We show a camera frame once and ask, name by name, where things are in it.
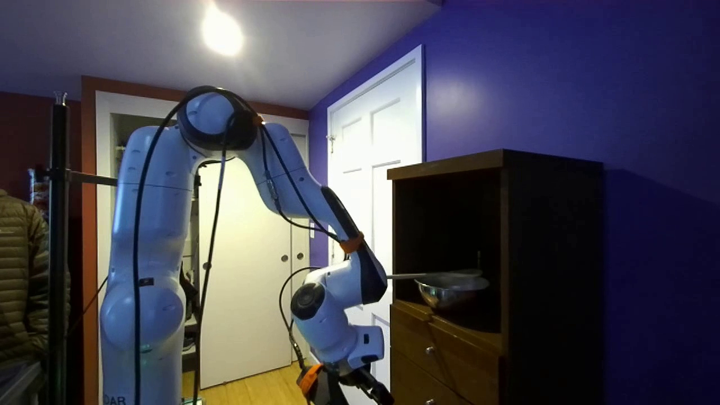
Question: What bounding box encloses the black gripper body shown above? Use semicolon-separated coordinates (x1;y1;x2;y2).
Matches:
315;366;395;405

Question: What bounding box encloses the wide white closet door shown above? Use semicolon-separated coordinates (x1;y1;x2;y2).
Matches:
196;155;295;390

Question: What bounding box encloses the wooden cabinet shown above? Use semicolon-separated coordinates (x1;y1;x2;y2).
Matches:
384;147;605;405

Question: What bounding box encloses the white panel door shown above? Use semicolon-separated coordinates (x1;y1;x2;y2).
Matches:
326;44;426;405

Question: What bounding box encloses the black tripod pole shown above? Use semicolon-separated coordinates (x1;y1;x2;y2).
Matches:
48;92;72;405

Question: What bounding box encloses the black horizontal crossbar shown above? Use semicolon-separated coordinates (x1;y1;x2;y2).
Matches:
66;169;122;189

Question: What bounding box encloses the person in striped jacket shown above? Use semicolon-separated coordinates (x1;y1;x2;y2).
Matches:
0;188;51;372

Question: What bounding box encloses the round ceiling light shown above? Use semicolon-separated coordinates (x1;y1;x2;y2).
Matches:
201;3;248;62

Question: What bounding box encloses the wrist camera with orange mount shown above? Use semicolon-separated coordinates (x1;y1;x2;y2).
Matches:
295;363;329;405

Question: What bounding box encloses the black camera cable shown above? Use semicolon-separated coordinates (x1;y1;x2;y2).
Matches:
277;267;321;370

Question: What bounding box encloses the metal pan with handle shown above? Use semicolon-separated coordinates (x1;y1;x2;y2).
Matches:
384;268;491;310

